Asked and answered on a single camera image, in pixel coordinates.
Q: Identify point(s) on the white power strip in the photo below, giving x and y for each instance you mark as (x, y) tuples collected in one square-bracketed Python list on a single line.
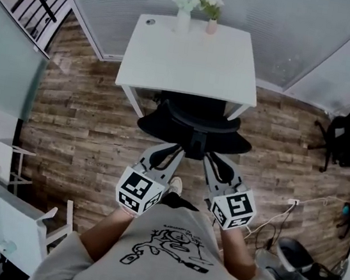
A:
[(293, 202)]

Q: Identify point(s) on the white desk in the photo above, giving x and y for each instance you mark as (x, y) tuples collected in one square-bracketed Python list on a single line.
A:
[(189, 63)]

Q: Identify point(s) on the white wooden chair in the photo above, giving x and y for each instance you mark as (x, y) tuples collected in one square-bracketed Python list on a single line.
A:
[(56, 229)]

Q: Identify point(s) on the person's right forearm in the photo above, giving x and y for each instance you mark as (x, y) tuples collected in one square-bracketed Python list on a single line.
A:
[(238, 255)]

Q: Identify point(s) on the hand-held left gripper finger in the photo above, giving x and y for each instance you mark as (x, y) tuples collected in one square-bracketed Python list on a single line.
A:
[(175, 163), (160, 150)]

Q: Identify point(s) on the person's left forearm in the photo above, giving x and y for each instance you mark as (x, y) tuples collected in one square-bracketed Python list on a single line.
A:
[(107, 233)]

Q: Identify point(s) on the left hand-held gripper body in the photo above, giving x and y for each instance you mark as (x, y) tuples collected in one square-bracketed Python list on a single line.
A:
[(137, 189)]

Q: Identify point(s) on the black office chair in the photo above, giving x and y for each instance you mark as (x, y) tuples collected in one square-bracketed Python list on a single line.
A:
[(177, 126)]

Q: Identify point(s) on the person's white shoe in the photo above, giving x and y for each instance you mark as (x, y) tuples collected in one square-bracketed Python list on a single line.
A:
[(175, 185)]

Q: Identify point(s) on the person's black trousers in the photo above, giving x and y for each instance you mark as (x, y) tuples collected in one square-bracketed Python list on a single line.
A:
[(179, 201)]

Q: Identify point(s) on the grey printed shirt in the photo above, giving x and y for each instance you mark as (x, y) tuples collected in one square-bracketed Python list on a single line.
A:
[(159, 273)]

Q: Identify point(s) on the black mesh swivel chair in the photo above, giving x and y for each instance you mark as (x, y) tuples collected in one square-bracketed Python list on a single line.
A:
[(347, 134)]

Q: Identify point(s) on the pink vase with flowers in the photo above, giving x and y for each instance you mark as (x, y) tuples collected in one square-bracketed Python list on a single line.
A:
[(211, 25)]

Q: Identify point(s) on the white vase with white flowers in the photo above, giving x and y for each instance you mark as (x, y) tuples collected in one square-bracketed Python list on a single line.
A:
[(182, 20)]

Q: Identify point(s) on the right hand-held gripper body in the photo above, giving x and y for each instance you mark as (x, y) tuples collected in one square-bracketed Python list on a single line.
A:
[(233, 206)]

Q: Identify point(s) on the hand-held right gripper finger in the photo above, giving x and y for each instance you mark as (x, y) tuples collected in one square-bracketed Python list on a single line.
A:
[(227, 167), (209, 173)]

